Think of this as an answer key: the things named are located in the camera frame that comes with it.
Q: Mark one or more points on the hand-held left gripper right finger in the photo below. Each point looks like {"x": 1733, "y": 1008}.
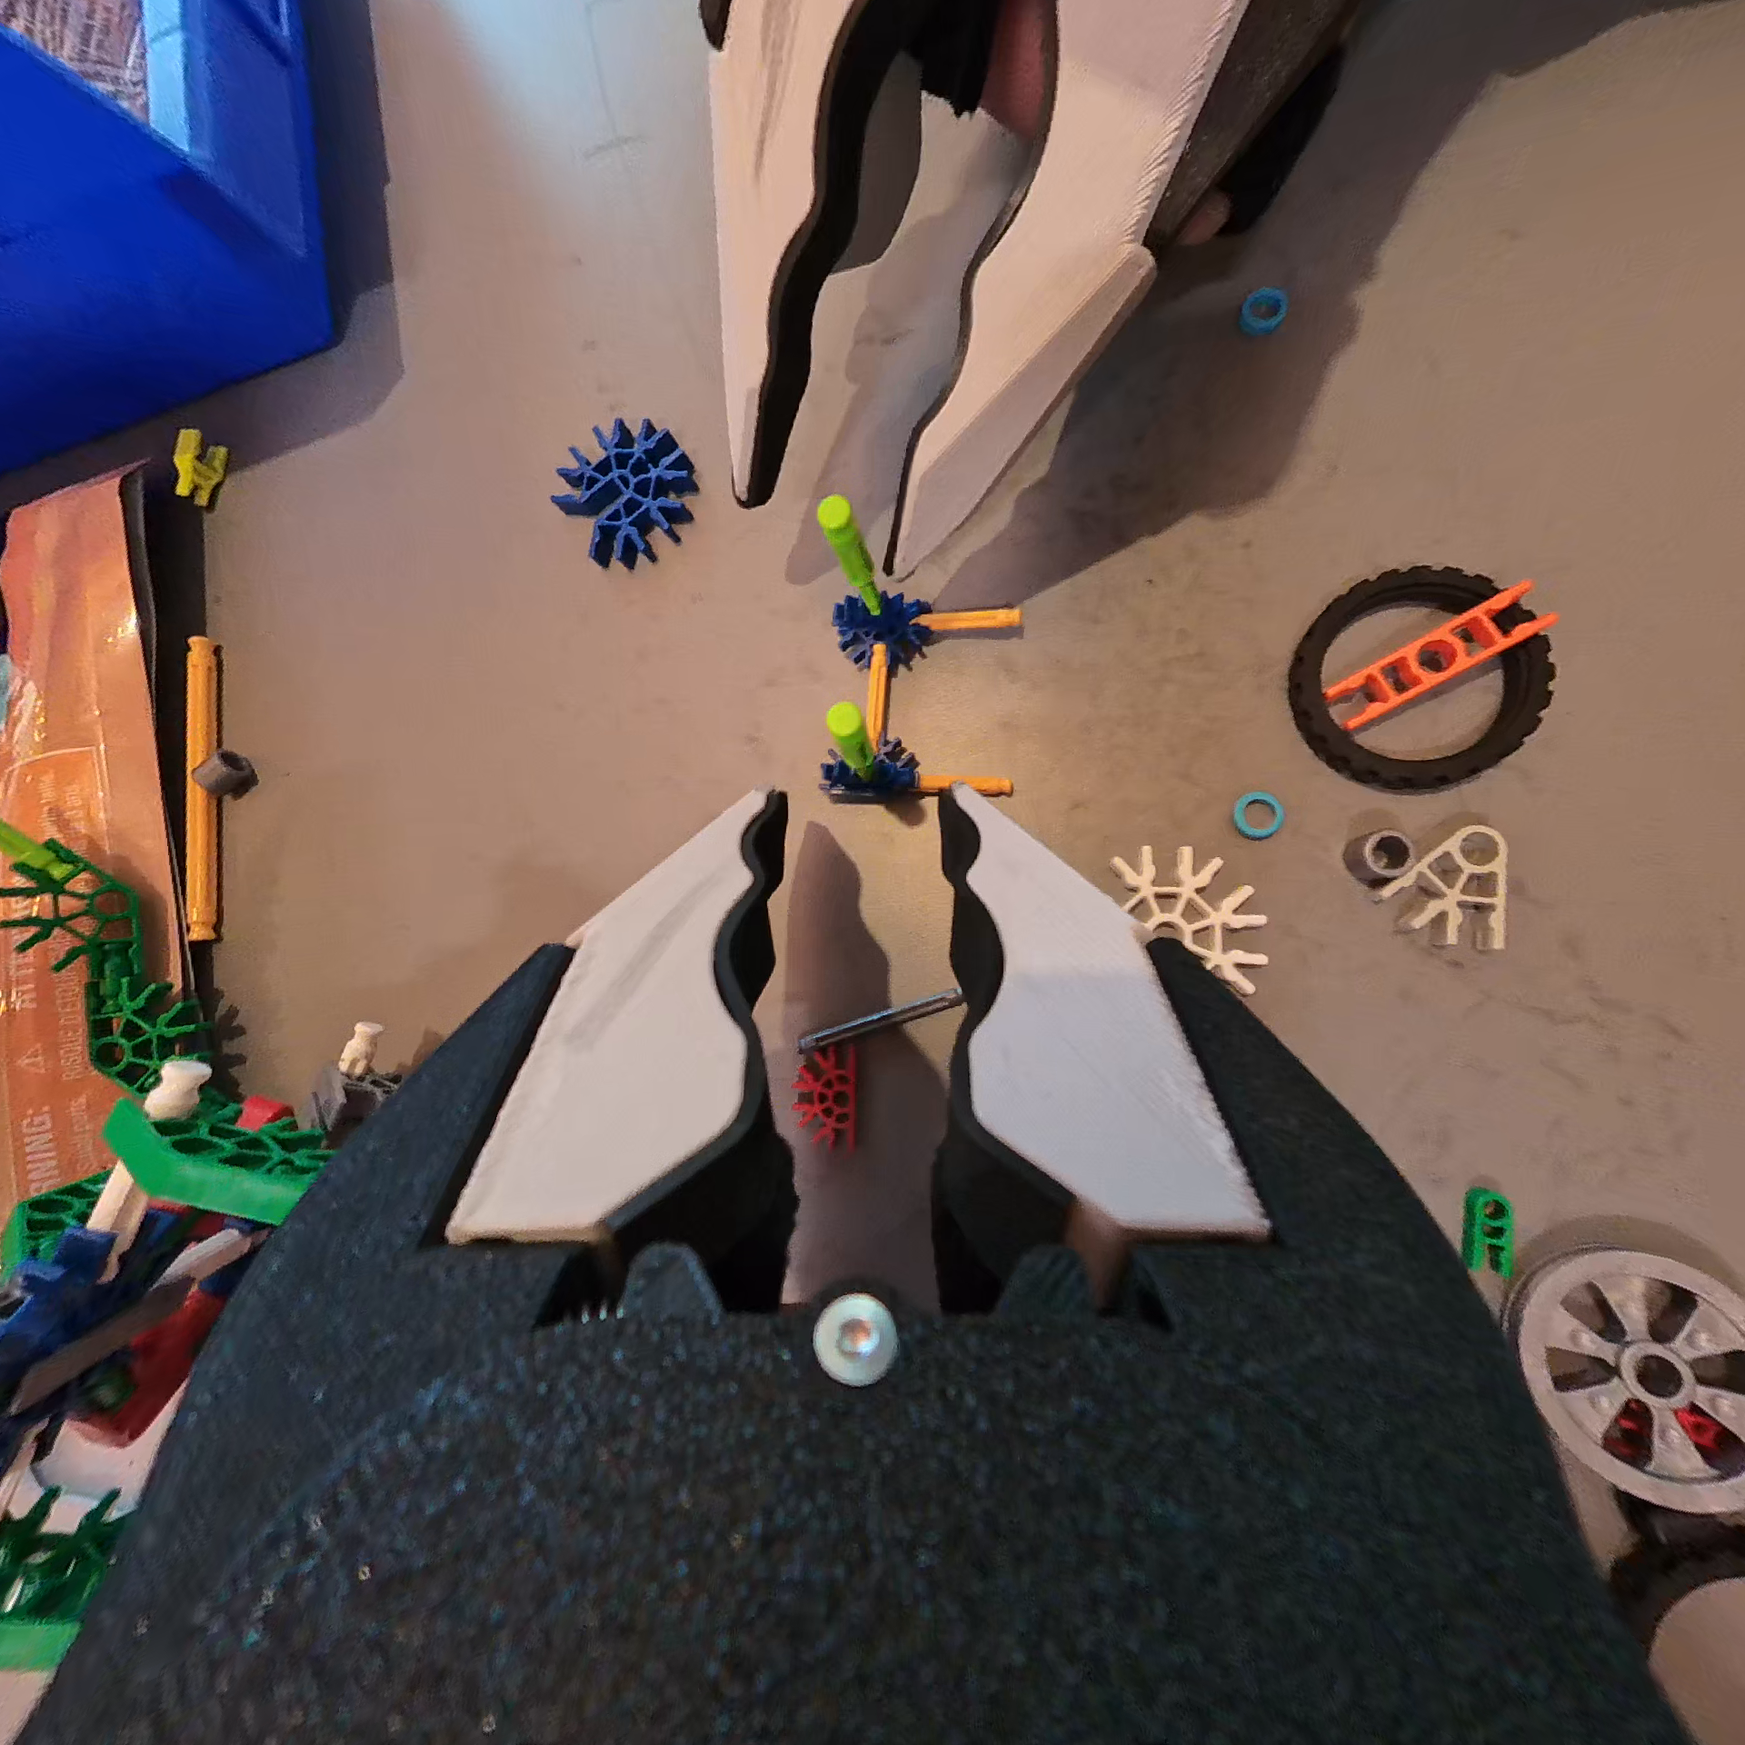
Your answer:
{"x": 1103, "y": 1076}

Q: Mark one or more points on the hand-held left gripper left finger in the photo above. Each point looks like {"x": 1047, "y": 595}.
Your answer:
{"x": 613, "y": 1062}

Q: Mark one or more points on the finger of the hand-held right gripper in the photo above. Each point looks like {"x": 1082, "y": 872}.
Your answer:
{"x": 764, "y": 203}
{"x": 1090, "y": 203}

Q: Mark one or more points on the blue green orange rod assembly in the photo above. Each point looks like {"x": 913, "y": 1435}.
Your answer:
{"x": 878, "y": 630}

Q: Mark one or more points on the white snowflake connector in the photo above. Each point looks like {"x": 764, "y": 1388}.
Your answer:
{"x": 1183, "y": 911}

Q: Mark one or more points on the small red connector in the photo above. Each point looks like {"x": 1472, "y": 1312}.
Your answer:
{"x": 824, "y": 1097}

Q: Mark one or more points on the dark grey rod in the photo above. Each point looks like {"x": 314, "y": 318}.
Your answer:
{"x": 878, "y": 1022}

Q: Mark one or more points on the large blue double connector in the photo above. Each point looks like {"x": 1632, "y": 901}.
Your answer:
{"x": 626, "y": 490}

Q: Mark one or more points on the grey cylindrical spacer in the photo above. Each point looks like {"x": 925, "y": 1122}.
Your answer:
{"x": 1355, "y": 865}
{"x": 225, "y": 773}

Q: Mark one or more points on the small green clip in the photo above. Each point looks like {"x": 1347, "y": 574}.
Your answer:
{"x": 1485, "y": 1227}

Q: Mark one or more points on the black rubber tyre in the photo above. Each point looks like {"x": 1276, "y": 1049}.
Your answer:
{"x": 1309, "y": 708}

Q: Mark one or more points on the white fan-shaped connector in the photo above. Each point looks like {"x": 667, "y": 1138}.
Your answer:
{"x": 1466, "y": 841}

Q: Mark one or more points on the red green white toy model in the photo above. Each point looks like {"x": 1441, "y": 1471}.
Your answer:
{"x": 176, "y": 1144}

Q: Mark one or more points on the orange ladder connector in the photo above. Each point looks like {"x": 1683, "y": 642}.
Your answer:
{"x": 1349, "y": 698}

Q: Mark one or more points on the silver wheel hub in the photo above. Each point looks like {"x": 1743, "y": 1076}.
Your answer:
{"x": 1539, "y": 1342}

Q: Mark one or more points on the long yellow rod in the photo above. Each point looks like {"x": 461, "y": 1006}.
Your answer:
{"x": 202, "y": 708}

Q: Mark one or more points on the toy packaging bag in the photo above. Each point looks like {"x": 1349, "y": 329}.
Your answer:
{"x": 81, "y": 750}

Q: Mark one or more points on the yellow-green clip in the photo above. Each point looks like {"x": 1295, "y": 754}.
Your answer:
{"x": 200, "y": 465}

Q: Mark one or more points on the blue plastic storage bin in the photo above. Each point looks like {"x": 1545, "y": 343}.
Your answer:
{"x": 136, "y": 271}

